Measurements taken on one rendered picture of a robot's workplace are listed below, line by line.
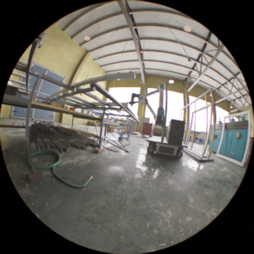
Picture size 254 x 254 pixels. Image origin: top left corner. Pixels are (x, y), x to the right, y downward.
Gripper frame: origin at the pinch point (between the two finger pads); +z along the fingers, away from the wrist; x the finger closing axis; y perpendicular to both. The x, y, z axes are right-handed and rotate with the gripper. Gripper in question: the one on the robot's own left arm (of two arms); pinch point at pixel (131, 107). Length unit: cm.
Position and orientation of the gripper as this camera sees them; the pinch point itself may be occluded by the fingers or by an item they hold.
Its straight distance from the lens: 164.9
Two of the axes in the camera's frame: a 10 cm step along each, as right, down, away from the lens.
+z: -1.5, 9.9, 0.1
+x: 9.6, 1.5, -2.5
